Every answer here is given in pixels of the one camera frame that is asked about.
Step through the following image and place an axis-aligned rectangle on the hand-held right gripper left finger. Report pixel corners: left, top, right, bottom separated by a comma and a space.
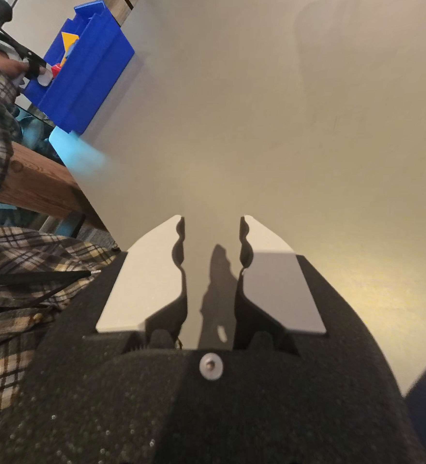
95, 215, 189, 334

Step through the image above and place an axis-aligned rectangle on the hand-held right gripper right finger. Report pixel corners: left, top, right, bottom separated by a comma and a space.
233, 215, 328, 336

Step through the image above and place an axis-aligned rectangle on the person's left hand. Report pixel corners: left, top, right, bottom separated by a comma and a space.
0, 49, 30, 87

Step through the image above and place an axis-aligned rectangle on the person's plaid-shirted torso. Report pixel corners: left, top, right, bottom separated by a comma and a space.
0, 225, 117, 454

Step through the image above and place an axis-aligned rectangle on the wooden post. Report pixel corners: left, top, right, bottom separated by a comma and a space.
0, 141, 108, 232

